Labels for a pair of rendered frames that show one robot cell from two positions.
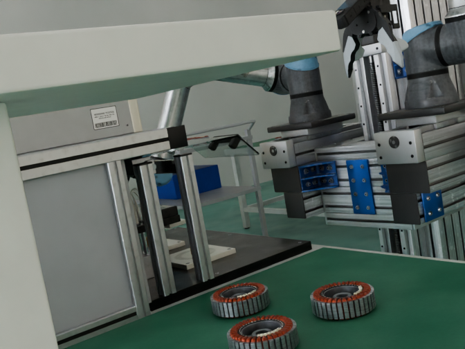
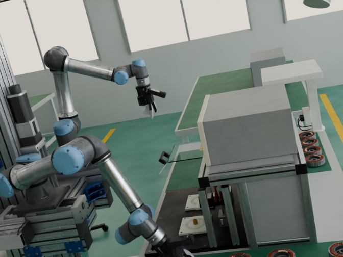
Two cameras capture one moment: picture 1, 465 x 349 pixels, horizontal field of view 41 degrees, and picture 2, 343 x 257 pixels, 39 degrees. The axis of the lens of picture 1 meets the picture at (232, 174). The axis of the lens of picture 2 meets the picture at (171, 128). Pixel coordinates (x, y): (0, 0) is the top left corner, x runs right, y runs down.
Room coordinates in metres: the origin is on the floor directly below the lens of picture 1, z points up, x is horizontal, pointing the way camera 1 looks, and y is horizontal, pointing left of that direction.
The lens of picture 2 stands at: (3.14, 1.84, 1.93)
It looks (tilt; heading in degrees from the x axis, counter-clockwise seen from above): 17 degrees down; 229
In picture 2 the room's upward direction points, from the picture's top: 13 degrees counter-clockwise
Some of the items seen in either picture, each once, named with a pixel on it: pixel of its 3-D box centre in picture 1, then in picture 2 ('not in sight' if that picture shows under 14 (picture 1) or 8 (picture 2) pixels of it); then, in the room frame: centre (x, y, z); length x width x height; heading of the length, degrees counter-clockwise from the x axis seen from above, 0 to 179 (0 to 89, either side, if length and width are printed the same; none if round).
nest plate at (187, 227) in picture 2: (149, 248); (195, 224); (1.76, 0.27, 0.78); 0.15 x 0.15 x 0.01; 36
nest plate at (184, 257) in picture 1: (195, 255); (200, 201); (1.56, 0.13, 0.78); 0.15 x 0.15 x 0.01; 36
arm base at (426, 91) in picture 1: (429, 88); not in sight; (1.80, -0.61, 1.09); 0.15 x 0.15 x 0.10
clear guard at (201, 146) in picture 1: (177, 156); (192, 155); (1.55, 0.13, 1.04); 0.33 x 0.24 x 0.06; 126
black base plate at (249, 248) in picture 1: (167, 259); (201, 214); (1.65, 0.21, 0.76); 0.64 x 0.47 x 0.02; 36
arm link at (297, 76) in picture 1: (302, 73); (30, 168); (2.20, -0.30, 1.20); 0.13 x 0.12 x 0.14; 18
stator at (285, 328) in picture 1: (262, 336); not in sight; (0.95, 0.00, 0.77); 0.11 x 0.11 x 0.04
